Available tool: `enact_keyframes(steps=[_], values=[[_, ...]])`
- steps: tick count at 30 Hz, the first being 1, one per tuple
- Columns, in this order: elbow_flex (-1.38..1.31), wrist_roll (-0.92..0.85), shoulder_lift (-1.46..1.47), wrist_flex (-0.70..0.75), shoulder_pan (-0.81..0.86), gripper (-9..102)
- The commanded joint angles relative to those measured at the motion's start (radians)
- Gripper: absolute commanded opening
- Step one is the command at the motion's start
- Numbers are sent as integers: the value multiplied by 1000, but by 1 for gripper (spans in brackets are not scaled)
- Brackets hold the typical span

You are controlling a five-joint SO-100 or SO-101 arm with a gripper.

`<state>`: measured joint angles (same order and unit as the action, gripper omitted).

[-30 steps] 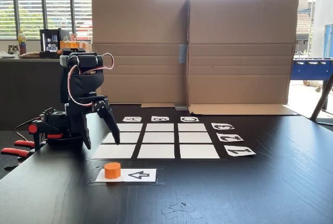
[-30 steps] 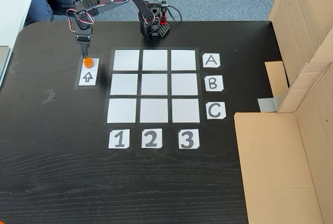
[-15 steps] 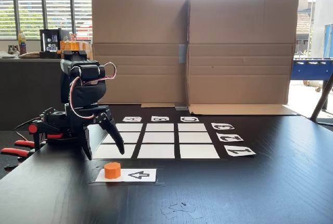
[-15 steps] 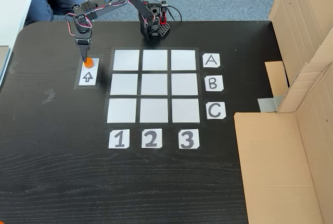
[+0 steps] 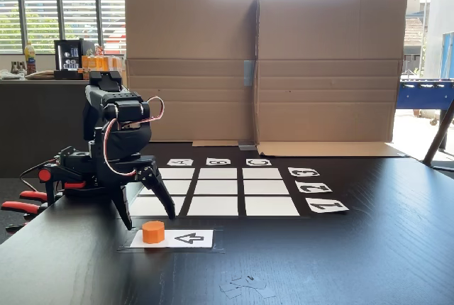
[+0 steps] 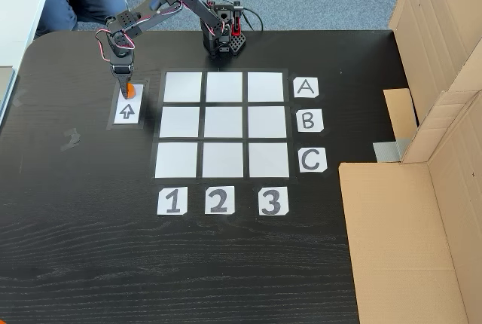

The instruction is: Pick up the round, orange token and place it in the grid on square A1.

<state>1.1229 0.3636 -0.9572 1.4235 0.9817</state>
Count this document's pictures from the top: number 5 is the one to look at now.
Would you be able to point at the yellow drink bottle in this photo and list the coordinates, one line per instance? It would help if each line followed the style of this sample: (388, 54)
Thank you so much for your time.
(30, 57)

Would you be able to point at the paper sheet letter C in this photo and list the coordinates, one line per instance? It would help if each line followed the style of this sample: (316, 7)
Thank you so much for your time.
(259, 162)

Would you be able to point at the paper sheet number 3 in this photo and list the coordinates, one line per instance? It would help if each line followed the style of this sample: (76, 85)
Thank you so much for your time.
(304, 172)

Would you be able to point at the paper sheet number 1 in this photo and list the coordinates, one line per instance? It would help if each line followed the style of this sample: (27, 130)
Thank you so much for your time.
(326, 205)

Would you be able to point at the blue foosball table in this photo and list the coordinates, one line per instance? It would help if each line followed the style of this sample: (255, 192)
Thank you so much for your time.
(425, 94)

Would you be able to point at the dark grey counter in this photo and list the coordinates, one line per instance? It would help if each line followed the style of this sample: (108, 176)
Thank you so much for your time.
(35, 124)

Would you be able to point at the paper sheet letter A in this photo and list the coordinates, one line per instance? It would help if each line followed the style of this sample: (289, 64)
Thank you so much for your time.
(181, 162)

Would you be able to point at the clear tape scraps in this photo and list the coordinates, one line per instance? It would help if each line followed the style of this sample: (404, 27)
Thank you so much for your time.
(244, 285)

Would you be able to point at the grey metal leg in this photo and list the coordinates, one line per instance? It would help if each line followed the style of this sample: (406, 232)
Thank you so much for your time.
(438, 134)

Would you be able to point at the black mini fridge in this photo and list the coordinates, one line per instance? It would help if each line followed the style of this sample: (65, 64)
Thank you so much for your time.
(67, 58)

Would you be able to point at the paper sheet number 2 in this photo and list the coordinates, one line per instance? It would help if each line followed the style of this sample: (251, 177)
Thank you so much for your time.
(314, 187)

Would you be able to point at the orange drink cartons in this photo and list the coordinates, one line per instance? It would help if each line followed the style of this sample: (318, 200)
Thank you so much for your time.
(103, 64)

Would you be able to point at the grey tape strip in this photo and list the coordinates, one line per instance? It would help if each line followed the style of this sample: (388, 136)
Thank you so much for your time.
(249, 72)
(247, 147)

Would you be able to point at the black clamp with orange knob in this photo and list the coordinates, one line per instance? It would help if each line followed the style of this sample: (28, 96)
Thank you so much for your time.
(44, 175)

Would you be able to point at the round orange token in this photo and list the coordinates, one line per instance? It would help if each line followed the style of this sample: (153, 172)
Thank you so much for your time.
(153, 233)

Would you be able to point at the brown cardboard box wall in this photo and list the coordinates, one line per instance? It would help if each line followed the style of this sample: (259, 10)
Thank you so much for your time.
(330, 35)
(191, 35)

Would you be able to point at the white nine-square grid sheet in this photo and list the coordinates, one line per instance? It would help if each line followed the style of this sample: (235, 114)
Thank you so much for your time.
(213, 206)

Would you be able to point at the white arrow paper sheet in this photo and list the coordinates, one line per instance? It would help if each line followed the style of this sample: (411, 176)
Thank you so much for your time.
(191, 238)

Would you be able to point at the small dark bottles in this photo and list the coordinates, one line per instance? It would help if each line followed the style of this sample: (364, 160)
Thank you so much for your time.
(18, 68)

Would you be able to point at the paper sheet letter B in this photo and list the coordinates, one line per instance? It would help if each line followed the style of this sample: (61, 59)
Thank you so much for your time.
(218, 162)

